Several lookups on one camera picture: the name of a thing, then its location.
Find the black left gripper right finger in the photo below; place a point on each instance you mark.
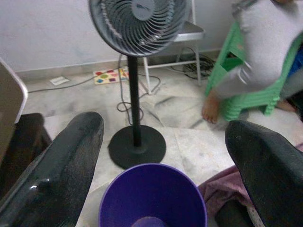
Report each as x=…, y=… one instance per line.
x=272, y=179

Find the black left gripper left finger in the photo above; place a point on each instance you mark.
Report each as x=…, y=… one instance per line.
x=54, y=179

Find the purple cartoon mouse blanket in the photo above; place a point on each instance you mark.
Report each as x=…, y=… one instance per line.
x=220, y=189

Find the green plastic stool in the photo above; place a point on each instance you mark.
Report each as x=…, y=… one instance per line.
x=248, y=104

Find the purple plastic bin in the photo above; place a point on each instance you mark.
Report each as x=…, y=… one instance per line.
x=132, y=201

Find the beige board with white edge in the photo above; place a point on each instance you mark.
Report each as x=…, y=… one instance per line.
x=9, y=99

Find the white power strip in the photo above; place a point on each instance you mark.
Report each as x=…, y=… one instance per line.
x=59, y=81

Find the blue plastic item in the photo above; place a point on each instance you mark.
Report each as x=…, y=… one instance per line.
x=296, y=66

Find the colourful shape puzzle board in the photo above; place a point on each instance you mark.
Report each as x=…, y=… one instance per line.
x=110, y=76

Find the person in grey clothes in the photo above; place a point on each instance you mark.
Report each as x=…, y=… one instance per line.
x=260, y=47

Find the grey metal chair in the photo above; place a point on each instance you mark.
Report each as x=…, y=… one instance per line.
x=189, y=33

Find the grey black pedestal fan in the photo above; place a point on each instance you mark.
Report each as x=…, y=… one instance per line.
x=137, y=28

